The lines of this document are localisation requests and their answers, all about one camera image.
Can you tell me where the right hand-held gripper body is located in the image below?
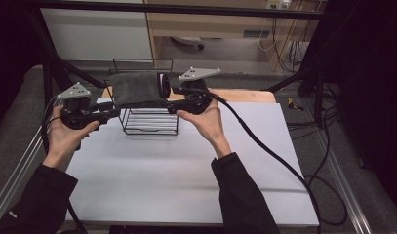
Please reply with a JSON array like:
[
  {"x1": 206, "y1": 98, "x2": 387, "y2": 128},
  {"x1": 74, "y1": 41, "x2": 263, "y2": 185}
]
[{"x1": 178, "y1": 66, "x2": 222, "y2": 116}]

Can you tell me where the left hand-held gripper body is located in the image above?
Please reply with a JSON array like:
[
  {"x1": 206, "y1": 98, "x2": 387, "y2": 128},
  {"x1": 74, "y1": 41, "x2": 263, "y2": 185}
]
[{"x1": 57, "y1": 81, "x2": 104, "y2": 131}]

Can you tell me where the dark grey fabric bag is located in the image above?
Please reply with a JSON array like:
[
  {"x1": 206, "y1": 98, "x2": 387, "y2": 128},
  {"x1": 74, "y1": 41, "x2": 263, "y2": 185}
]
[{"x1": 108, "y1": 71, "x2": 172, "y2": 110}]

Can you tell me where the black wire rack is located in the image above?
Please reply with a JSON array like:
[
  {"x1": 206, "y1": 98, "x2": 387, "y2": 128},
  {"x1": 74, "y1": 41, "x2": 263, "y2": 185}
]
[{"x1": 103, "y1": 58, "x2": 180, "y2": 137}]

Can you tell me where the person's right hand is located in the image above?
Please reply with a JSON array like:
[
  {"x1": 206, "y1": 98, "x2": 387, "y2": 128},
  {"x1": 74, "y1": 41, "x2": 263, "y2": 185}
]
[{"x1": 176, "y1": 89, "x2": 233, "y2": 160}]

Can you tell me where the person's left hand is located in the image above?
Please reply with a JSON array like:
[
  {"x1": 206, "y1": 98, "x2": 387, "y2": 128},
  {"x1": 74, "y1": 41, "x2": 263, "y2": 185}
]
[{"x1": 42, "y1": 105, "x2": 101, "y2": 172}]

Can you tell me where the office chair base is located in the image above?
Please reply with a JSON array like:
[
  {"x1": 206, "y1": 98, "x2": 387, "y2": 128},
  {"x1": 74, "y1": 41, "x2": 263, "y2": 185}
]
[{"x1": 171, "y1": 36, "x2": 206, "y2": 51}]

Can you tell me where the white cabinet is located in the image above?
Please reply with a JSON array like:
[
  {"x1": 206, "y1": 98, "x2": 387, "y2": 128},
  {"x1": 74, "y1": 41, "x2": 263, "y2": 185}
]
[{"x1": 40, "y1": 8, "x2": 153, "y2": 61}]

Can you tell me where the light wooden desk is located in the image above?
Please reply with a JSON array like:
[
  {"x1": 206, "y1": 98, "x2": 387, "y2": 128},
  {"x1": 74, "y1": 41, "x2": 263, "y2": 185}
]
[{"x1": 143, "y1": 0, "x2": 321, "y2": 71}]

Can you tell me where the black curtain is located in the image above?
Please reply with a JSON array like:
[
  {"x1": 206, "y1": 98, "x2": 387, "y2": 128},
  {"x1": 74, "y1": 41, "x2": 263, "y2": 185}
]
[
  {"x1": 302, "y1": 0, "x2": 397, "y2": 213},
  {"x1": 0, "y1": 0, "x2": 46, "y2": 126}
]

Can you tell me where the yellow black tape strip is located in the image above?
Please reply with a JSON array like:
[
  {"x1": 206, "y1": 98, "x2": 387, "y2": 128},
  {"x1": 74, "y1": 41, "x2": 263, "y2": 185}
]
[{"x1": 287, "y1": 97, "x2": 304, "y2": 112}]

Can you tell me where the white power strip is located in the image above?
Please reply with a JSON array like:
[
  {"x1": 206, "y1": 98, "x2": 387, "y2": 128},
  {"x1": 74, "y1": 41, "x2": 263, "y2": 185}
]
[{"x1": 265, "y1": 0, "x2": 292, "y2": 10}]

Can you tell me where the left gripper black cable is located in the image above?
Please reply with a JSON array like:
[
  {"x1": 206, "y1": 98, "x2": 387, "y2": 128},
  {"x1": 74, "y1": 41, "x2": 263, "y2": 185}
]
[{"x1": 40, "y1": 95, "x2": 89, "y2": 234}]

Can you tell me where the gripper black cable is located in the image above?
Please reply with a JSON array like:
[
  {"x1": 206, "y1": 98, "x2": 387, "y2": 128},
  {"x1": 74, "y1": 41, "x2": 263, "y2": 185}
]
[
  {"x1": 40, "y1": 95, "x2": 89, "y2": 234},
  {"x1": 204, "y1": 89, "x2": 348, "y2": 234}
]

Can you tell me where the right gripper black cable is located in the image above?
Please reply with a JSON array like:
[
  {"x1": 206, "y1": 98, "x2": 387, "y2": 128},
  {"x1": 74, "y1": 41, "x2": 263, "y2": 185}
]
[{"x1": 204, "y1": 89, "x2": 348, "y2": 234}]

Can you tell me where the black metal frame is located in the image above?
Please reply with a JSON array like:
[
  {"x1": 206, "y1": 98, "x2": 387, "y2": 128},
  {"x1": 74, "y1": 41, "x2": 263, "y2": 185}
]
[{"x1": 23, "y1": 0, "x2": 337, "y2": 122}]

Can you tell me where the aluminium floor rail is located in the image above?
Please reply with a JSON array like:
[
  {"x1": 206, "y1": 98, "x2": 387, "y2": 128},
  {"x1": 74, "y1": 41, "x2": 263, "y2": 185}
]
[
  {"x1": 316, "y1": 130, "x2": 374, "y2": 234},
  {"x1": 0, "y1": 93, "x2": 67, "y2": 222}
]

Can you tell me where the bundle of hanging cables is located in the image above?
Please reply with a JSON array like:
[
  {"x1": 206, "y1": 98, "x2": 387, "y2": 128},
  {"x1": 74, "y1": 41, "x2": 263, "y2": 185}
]
[{"x1": 258, "y1": 16, "x2": 317, "y2": 73}]

